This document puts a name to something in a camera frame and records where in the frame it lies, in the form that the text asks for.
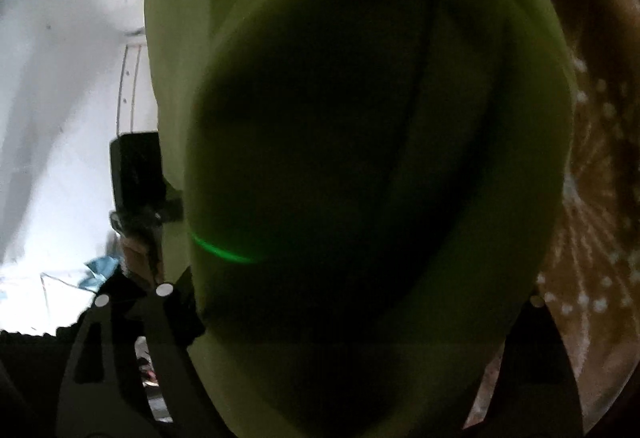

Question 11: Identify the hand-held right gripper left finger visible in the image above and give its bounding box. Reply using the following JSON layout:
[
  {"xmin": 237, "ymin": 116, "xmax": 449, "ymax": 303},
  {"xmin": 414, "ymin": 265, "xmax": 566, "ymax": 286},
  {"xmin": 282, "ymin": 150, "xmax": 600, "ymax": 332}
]
[{"xmin": 56, "ymin": 270, "xmax": 226, "ymax": 438}]

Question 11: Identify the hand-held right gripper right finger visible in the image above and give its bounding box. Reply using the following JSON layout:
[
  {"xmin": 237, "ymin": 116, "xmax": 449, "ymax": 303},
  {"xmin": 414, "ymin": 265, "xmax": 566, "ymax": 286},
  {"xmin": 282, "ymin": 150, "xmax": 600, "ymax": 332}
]
[{"xmin": 462, "ymin": 295, "xmax": 585, "ymax": 438}]

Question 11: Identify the olive green large garment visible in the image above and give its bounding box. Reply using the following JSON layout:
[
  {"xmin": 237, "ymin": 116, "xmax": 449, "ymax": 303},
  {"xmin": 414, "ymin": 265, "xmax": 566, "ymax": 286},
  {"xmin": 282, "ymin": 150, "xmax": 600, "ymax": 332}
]
[{"xmin": 142, "ymin": 0, "xmax": 573, "ymax": 438}]

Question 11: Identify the white panel door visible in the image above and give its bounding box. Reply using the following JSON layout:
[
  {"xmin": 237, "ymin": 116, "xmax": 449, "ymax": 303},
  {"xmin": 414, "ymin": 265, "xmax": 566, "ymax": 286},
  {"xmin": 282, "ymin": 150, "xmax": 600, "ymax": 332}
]
[{"xmin": 116, "ymin": 43, "xmax": 160, "ymax": 139}]

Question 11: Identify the blue cloth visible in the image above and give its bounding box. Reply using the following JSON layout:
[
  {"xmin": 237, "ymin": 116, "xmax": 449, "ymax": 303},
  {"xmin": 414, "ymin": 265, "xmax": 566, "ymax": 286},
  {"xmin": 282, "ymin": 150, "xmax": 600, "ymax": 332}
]
[{"xmin": 82, "ymin": 255, "xmax": 123, "ymax": 291}]

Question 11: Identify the brown floral blanket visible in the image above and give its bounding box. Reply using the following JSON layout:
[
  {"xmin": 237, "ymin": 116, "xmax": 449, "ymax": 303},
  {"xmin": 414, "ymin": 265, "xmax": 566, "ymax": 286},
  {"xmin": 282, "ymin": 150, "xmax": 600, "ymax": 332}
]
[{"xmin": 462, "ymin": 0, "xmax": 640, "ymax": 434}]

